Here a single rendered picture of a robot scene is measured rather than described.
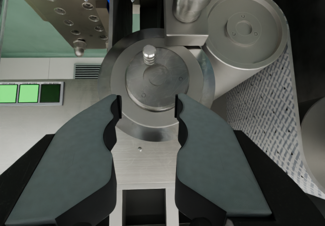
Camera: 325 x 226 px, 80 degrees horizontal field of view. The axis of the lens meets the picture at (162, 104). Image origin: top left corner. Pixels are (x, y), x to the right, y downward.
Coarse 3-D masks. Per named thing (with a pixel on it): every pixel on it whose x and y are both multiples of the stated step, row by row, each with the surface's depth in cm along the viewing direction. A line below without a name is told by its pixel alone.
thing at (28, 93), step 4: (20, 88) 56; (24, 88) 56; (28, 88) 56; (32, 88) 56; (36, 88) 56; (20, 92) 56; (24, 92) 56; (28, 92) 56; (32, 92) 56; (36, 92) 56; (20, 96) 55; (24, 96) 55; (28, 96) 56; (32, 96) 56; (36, 96) 56; (20, 100) 55; (24, 100) 55; (28, 100) 55; (32, 100) 55; (36, 100) 55
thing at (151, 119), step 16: (128, 48) 24; (176, 48) 25; (192, 64) 24; (112, 80) 24; (192, 80) 24; (128, 96) 23; (192, 96) 24; (128, 112) 23; (144, 112) 23; (160, 112) 23
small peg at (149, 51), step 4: (148, 44) 20; (144, 48) 20; (148, 48) 20; (152, 48) 20; (144, 52) 20; (148, 52) 20; (152, 52) 20; (144, 56) 21; (148, 56) 20; (152, 56) 20; (144, 60) 22; (148, 60) 21; (152, 60) 21; (148, 64) 22; (152, 64) 22
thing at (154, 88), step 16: (160, 48) 23; (128, 64) 23; (144, 64) 23; (160, 64) 23; (176, 64) 23; (128, 80) 22; (144, 80) 23; (160, 80) 22; (176, 80) 22; (144, 96) 22; (160, 96) 22
